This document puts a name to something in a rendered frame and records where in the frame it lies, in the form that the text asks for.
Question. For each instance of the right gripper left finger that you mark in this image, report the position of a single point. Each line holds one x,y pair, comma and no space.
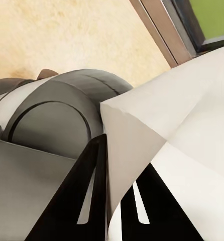
58,222

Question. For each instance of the countertop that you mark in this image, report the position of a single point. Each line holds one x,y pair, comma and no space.
68,35

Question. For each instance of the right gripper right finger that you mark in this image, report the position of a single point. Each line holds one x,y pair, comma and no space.
168,221

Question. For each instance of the coffee maker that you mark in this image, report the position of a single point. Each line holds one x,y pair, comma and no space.
45,124

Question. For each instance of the fixed window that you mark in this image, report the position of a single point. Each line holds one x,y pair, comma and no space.
183,29

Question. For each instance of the paper coffee filter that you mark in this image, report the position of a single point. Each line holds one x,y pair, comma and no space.
175,121

